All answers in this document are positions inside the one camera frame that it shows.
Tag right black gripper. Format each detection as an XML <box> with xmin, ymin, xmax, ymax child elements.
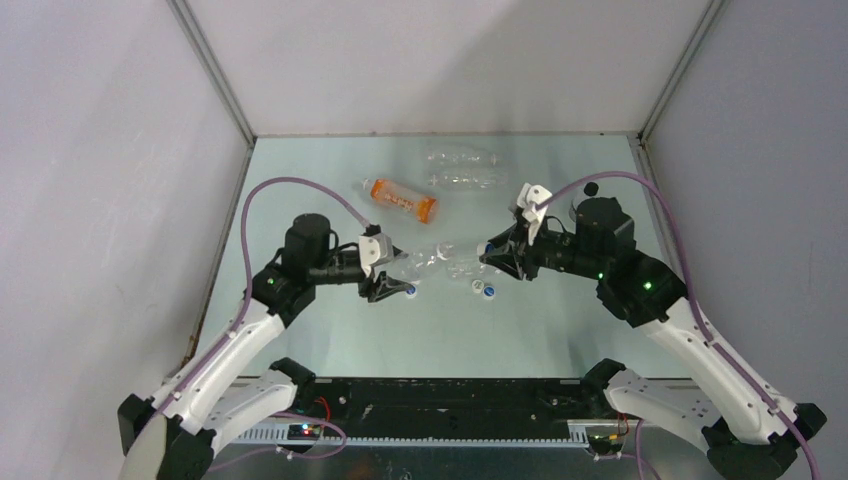
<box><xmin>480</xmin><ymin>215</ymin><xmax>605</xmax><ymax>281</ymax></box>

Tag black bottle cap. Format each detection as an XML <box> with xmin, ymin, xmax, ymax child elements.
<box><xmin>582</xmin><ymin>182</ymin><xmax>599</xmax><ymax>197</ymax></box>

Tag small clear bottle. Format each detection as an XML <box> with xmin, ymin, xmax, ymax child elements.
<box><xmin>569</xmin><ymin>182</ymin><xmax>597</xmax><ymax>222</ymax></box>

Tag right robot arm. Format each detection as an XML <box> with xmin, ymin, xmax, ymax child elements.
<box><xmin>481</xmin><ymin>197</ymin><xmax>826</xmax><ymax>479</ymax></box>

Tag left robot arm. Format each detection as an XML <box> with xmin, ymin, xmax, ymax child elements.
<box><xmin>118</xmin><ymin>214</ymin><xmax>411</xmax><ymax>479</ymax></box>

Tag clear bottle nearest caps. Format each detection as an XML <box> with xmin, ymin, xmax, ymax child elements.
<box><xmin>446</xmin><ymin>255</ymin><xmax>501</xmax><ymax>280</ymax></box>

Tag orange labelled bottle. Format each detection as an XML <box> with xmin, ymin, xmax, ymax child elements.
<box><xmin>361</xmin><ymin>178</ymin><xmax>439</xmax><ymax>224</ymax></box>

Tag clear bottle second row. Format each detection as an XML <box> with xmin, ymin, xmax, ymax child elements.
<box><xmin>428</xmin><ymin>169</ymin><xmax>508</xmax><ymax>191</ymax></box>

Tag left electronics board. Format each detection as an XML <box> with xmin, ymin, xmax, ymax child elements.
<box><xmin>286</xmin><ymin>423</ymin><xmax>323</xmax><ymax>442</ymax></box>

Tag electronics board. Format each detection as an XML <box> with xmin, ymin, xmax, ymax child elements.
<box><xmin>286</xmin><ymin>423</ymin><xmax>323</xmax><ymax>442</ymax></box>
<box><xmin>587</xmin><ymin>433</ymin><xmax>628</xmax><ymax>458</ymax></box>

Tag right electronics board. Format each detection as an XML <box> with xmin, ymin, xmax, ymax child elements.
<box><xmin>587</xmin><ymin>433</ymin><xmax>628</xmax><ymax>458</ymax></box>

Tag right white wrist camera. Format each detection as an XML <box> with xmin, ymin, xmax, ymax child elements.
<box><xmin>516</xmin><ymin>183</ymin><xmax>553</xmax><ymax>245</ymax></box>

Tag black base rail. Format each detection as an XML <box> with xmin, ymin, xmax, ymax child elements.
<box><xmin>291</xmin><ymin>377</ymin><xmax>617</xmax><ymax>439</ymax></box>

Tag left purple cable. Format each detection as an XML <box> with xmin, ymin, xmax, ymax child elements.
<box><xmin>119</xmin><ymin>176</ymin><xmax>372</xmax><ymax>480</ymax></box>

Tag white cable duct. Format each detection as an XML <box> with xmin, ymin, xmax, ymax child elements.
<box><xmin>232</xmin><ymin>422</ymin><xmax>588</xmax><ymax>448</ymax></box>

